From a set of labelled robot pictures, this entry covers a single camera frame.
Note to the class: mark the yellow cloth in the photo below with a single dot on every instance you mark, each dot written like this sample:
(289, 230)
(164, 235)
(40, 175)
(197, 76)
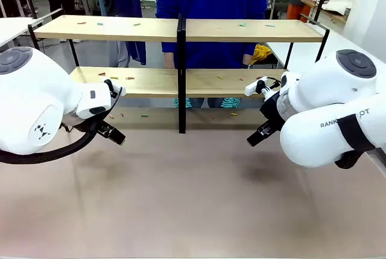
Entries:
(261, 53)

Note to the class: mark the person's right hand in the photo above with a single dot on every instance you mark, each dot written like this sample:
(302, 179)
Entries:
(169, 61)

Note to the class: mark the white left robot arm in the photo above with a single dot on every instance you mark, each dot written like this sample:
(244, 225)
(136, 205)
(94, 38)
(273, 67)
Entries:
(33, 99)

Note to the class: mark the person's right forearm blue sleeve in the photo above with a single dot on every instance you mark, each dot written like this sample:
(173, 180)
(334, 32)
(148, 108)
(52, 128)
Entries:
(168, 48)

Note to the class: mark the wooden shelf unit black frame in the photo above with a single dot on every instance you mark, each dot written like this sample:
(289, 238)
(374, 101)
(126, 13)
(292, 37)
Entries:
(181, 59)

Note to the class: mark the small white table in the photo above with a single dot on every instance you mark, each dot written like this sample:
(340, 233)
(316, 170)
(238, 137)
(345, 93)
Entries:
(15, 29)

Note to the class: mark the large white table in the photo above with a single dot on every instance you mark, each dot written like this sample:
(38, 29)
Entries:
(301, 53)

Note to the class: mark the white cloth pile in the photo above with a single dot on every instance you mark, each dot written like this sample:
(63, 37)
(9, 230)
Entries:
(339, 4)

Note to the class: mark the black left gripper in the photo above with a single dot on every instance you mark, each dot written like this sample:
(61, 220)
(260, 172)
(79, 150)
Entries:
(104, 126)

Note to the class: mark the person's left hand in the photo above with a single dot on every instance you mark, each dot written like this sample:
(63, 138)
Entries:
(246, 61)

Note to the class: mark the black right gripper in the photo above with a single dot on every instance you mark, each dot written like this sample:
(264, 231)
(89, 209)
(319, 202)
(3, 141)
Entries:
(273, 111)

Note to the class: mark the person's left forearm blue sleeve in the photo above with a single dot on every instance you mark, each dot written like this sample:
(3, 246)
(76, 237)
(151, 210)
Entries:
(249, 49)

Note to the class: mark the wooden work table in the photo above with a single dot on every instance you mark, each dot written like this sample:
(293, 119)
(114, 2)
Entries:
(331, 16)

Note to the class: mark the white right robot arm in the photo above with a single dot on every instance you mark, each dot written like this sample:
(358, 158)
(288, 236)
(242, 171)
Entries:
(328, 90)

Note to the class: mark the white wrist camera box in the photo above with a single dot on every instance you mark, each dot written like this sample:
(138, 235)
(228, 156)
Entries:
(251, 88)

